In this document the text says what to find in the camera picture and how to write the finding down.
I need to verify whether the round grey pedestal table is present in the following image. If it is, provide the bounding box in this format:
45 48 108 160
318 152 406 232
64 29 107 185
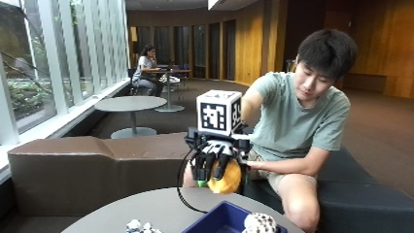
93 95 168 140

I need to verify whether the dark upholstered sofa seat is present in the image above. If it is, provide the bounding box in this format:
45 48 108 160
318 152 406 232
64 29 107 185
242 146 414 233

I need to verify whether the white spotted soft toy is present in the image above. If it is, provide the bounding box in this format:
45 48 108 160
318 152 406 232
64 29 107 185
241 212 278 233

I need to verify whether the brown upholstered bench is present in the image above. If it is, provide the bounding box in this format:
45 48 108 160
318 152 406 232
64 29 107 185
7 131 194 216

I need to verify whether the blue plastic bin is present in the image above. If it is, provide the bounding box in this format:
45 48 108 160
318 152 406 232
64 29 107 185
180 200 289 233

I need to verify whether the white marker cube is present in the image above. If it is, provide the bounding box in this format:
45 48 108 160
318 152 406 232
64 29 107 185
196 89 245 137

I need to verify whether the small white blue toy figure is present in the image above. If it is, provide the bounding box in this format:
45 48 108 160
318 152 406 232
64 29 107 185
124 218 164 233

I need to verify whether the the person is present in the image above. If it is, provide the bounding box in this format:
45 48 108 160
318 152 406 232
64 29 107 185
182 28 359 233

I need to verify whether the white window frame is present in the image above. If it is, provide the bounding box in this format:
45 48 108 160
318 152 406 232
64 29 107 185
0 0 131 147

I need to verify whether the round brown pedestal table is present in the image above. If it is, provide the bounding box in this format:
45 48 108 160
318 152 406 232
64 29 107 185
150 68 194 114

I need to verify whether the dark chair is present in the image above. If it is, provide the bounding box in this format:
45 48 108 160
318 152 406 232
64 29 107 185
127 67 144 97

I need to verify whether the yellow orange round fruit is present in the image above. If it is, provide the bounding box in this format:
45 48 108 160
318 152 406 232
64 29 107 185
206 159 244 195

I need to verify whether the black glove cable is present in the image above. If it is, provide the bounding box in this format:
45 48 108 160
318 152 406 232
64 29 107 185
176 148 209 215

